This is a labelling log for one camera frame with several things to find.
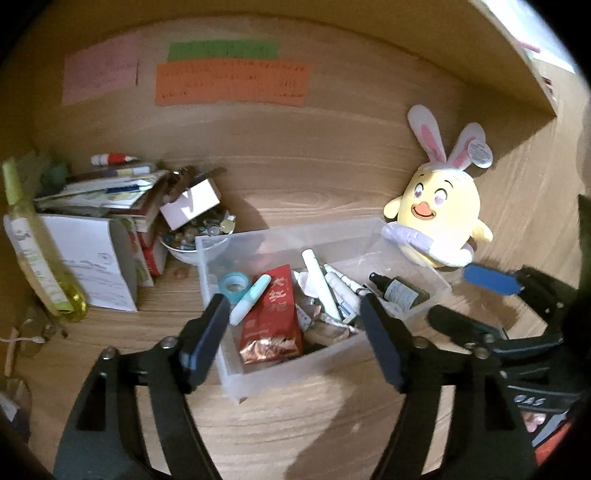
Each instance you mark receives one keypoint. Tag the eyeglasses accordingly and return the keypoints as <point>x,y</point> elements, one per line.
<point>34,332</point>

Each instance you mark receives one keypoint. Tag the small white box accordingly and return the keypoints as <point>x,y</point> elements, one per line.
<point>190,203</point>

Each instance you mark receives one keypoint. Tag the green paper note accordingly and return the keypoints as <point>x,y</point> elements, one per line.
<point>222,50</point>

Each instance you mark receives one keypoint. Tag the clear plastic storage bin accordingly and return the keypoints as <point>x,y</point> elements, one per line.
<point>318,300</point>

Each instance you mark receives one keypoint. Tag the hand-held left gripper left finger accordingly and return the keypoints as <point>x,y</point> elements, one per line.
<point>207,333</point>

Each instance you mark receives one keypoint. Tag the red packet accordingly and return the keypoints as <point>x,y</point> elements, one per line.
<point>272,323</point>

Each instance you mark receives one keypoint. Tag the pale green cylinder tube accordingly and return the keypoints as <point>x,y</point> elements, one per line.
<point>316,279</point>

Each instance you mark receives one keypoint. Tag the dark green spray bottle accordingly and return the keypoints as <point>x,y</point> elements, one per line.
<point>402,293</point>

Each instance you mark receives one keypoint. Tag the yellow chick plush toy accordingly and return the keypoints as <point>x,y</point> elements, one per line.
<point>438,217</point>

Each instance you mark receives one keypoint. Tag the orange paper note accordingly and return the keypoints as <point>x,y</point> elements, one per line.
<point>231,83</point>

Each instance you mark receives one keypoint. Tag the mint green pen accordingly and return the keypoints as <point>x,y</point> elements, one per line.
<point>250,300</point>

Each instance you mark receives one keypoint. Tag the crumpled foil packet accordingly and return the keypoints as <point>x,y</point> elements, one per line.
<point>325,325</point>

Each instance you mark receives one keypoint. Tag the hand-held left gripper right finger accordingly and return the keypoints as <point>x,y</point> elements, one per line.
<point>381,342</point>

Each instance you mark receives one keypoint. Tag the white paper box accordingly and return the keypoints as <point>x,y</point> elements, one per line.
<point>92,263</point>

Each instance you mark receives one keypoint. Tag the teal tape roll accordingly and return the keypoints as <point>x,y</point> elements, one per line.
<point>233,284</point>

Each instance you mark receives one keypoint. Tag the white bowl of trinkets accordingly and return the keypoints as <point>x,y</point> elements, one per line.
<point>196,237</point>

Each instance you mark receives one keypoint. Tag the pink paper note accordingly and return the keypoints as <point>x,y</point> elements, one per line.
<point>100,69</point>

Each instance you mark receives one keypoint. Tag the red white glue bottle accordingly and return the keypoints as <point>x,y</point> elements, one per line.
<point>113,159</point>

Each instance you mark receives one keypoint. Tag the stack of books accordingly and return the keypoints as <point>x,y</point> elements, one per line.
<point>106,198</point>

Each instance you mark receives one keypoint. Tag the yellow green spray bottle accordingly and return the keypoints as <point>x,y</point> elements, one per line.
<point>41,244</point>

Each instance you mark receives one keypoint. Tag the white green squeeze tube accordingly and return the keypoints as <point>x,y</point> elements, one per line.
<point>342,291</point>

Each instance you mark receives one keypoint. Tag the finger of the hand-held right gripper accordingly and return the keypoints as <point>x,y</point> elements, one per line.
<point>461,325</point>
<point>489,278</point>

